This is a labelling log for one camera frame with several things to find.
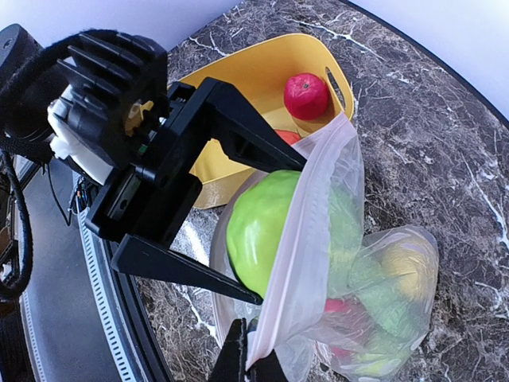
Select orange toy carrot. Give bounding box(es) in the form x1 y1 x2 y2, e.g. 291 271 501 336
275 130 301 146

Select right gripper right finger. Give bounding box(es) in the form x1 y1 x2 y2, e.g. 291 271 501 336
247 350 288 382

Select yellow toy lemon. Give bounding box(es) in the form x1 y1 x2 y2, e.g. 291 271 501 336
381 240 436 301

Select green toy apple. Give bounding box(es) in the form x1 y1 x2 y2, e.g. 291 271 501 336
226 170 301 298

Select clear dotted zip bag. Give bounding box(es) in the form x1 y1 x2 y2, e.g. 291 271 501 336
210 115 439 381

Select yellow plastic basket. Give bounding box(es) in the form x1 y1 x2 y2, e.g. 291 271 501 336
181 33 355 209

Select green toy grapes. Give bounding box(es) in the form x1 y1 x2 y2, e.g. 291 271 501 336
328 190 427 375

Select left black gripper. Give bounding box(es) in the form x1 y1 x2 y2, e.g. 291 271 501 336
48 31 306 243

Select red toy tomato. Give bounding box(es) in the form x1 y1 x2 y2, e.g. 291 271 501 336
324 298 372 360

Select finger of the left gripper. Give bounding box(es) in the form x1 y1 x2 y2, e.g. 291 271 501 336
111 235 262 306

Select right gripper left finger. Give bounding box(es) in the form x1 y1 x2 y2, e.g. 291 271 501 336
208 318 247 382

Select red toy apple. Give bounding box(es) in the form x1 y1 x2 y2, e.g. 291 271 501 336
283 72 329 121

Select white slotted cable duct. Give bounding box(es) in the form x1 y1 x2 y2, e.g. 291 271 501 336
77 209 143 381

